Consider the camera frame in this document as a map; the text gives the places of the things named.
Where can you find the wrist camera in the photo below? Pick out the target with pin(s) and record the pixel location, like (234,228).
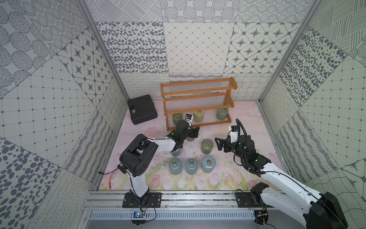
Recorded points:
(189,118)
(234,133)

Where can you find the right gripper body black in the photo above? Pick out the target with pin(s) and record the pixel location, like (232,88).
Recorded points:
(234,149)

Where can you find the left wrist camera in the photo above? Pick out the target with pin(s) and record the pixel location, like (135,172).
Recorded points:
(189,118)

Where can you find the floral pink table mat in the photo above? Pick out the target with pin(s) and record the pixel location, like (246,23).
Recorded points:
(227,174)

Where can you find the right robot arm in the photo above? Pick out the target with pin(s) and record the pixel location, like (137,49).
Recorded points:
(312,209)

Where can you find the wooden three-tier shelf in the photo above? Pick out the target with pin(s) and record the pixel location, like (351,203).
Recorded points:
(205,95)

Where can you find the aluminium mounting rail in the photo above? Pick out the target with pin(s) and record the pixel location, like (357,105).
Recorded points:
(107,200)

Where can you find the black plastic case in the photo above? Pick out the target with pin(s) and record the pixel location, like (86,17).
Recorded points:
(142,109)

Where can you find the left controller board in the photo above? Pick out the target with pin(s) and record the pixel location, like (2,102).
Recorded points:
(138,218)

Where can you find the light green canister bottom centre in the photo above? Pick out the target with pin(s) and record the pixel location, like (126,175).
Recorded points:
(198,116)

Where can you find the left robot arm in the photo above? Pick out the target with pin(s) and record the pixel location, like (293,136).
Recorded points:
(136,158)

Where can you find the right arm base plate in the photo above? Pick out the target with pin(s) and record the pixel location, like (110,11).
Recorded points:
(251,199)

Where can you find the controller board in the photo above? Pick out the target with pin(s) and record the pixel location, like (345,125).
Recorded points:
(261,217)
(138,218)

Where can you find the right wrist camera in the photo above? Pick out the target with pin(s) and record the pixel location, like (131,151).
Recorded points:
(234,133)

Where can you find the blue canister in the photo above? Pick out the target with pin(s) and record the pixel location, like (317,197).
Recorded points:
(191,166)
(208,164)
(176,152)
(175,166)

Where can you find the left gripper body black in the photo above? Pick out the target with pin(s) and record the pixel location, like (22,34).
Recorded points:
(191,132)

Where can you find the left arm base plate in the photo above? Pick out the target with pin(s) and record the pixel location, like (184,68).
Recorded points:
(148,200)

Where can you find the right controller board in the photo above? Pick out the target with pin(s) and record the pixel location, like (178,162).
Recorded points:
(261,217)

